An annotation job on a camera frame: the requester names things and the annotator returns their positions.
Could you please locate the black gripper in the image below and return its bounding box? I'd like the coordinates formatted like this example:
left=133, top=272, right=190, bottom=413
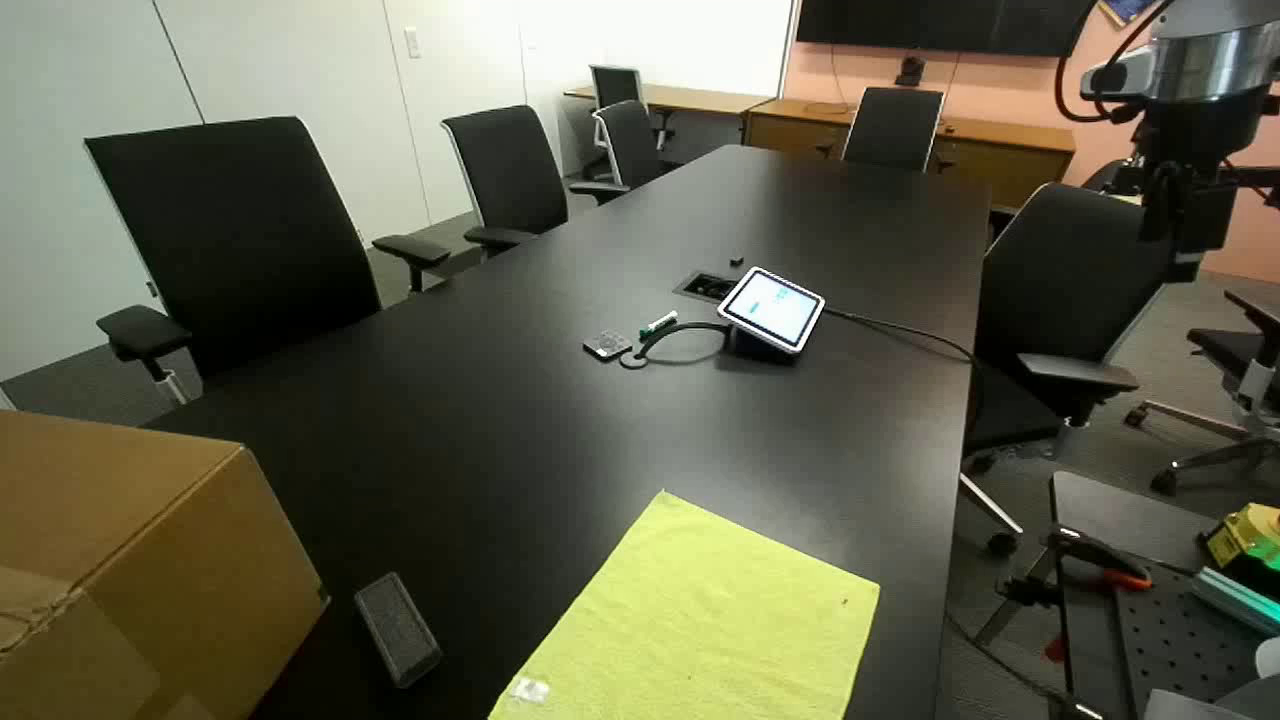
left=1138, top=90, right=1280, bottom=253

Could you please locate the yellow-green towel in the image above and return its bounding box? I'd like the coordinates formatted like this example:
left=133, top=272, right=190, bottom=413
left=489, top=494, right=882, bottom=720

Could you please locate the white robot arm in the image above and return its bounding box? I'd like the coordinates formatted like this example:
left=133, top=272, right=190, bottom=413
left=1081, top=0, right=1280, bottom=253

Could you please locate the right side black office chair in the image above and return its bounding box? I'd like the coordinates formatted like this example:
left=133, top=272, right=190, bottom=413
left=960, top=184, right=1172, bottom=556

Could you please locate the far right rolling chair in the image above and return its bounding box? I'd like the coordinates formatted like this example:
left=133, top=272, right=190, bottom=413
left=1125, top=284, right=1280, bottom=495

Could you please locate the head end black office chair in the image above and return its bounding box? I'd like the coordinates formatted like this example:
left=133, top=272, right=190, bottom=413
left=844, top=90, right=944, bottom=172

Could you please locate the yellow green packet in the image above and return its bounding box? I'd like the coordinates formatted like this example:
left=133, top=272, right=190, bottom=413
left=1205, top=505, right=1280, bottom=574

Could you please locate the white touchscreen tablet controller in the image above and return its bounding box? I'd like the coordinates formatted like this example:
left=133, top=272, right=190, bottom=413
left=717, top=264, right=827, bottom=355

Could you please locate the far left black office chair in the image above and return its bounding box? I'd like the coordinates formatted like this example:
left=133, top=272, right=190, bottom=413
left=573, top=66, right=672, bottom=205

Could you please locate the black table power outlet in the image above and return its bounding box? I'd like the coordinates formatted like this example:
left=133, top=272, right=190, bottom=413
left=358, top=574, right=444, bottom=690

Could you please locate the near left black office chair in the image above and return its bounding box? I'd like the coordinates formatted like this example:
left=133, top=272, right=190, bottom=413
left=89, top=117, right=379, bottom=405

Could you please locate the brown cardboard box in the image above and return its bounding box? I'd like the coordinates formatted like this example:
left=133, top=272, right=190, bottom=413
left=0, top=413, right=327, bottom=720

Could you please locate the black table cable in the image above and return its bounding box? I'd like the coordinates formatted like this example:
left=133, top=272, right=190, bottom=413
left=615, top=308, right=981, bottom=374

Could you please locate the wall mounted black television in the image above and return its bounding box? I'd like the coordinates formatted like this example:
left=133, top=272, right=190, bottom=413
left=798, top=0, right=1095, bottom=58

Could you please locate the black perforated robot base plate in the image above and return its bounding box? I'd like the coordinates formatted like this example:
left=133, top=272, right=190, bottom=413
left=1048, top=474, right=1264, bottom=720

